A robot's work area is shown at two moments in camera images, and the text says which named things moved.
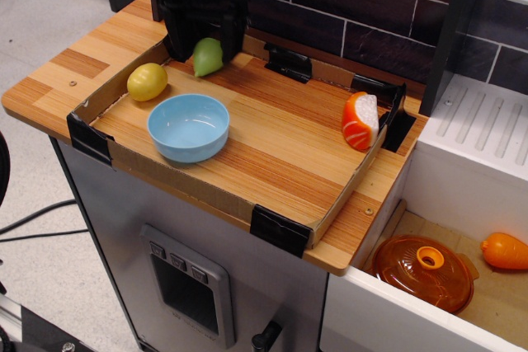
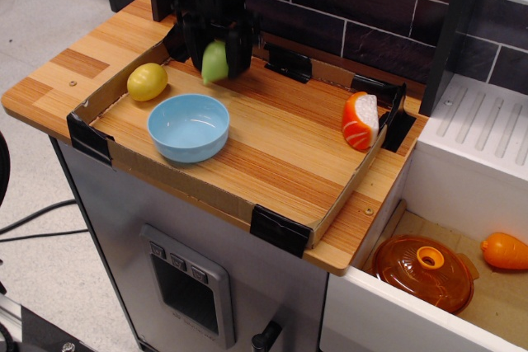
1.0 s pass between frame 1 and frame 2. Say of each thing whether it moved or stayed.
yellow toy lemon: stayed
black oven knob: stayed
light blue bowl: stayed
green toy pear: moved
